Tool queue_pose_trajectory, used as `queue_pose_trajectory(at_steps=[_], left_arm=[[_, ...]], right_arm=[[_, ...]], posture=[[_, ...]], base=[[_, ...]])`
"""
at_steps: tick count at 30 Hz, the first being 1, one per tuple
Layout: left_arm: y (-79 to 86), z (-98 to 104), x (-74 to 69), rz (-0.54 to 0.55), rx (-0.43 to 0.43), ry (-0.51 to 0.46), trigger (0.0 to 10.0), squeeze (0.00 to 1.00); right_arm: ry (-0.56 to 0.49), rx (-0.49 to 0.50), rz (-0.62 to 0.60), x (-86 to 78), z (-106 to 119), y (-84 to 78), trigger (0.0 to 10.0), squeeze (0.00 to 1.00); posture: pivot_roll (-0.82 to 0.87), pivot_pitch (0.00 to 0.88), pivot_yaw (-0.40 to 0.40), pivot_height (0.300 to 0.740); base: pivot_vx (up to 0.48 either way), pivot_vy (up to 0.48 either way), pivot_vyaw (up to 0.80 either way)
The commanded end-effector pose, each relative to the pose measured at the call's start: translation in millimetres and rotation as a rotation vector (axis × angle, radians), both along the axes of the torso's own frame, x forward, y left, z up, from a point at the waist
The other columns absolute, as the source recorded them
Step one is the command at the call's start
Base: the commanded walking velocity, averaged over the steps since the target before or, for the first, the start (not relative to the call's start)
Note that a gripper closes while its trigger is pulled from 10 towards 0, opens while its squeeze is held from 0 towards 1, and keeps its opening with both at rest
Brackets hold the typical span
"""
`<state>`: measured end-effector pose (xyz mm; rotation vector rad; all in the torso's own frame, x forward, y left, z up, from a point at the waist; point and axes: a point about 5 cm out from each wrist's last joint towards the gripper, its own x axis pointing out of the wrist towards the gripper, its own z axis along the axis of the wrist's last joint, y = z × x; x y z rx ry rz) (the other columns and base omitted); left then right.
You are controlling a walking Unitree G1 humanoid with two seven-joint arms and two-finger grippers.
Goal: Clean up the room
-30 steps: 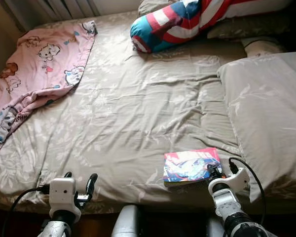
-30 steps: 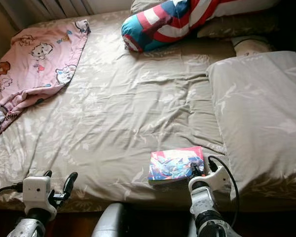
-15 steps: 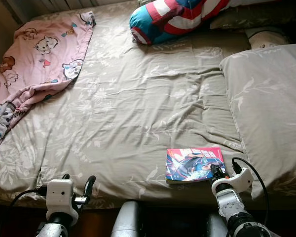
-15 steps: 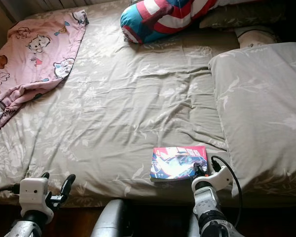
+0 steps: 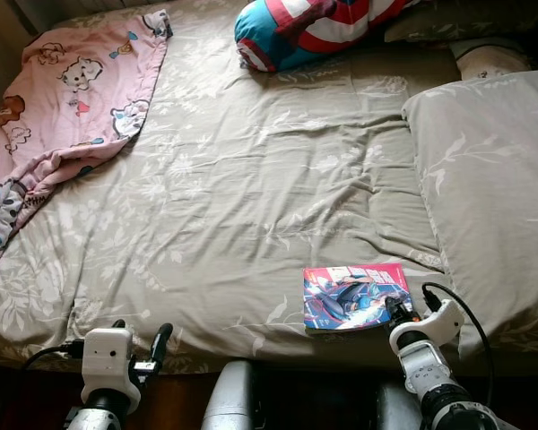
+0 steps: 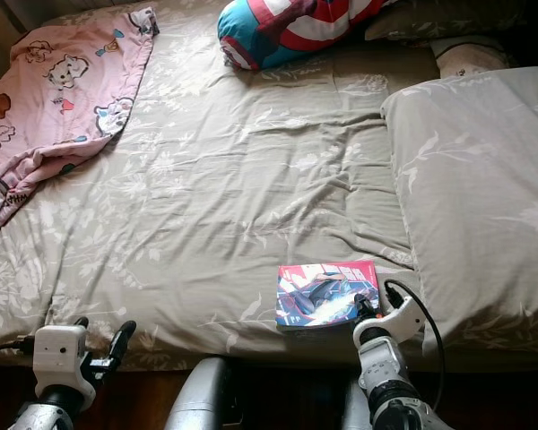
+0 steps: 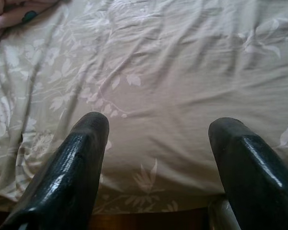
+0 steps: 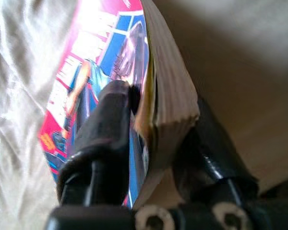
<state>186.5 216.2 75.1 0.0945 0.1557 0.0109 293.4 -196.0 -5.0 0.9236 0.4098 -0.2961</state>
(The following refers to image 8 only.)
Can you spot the colourful comic book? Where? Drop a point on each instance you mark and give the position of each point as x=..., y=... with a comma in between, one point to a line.
x=105, y=48

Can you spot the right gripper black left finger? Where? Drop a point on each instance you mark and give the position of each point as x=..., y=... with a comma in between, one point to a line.
x=105, y=134

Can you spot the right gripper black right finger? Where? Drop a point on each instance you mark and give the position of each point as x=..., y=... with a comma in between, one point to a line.
x=206, y=153

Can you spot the bed with beige floral sheet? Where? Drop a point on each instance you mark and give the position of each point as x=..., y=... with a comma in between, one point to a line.
x=19, y=95

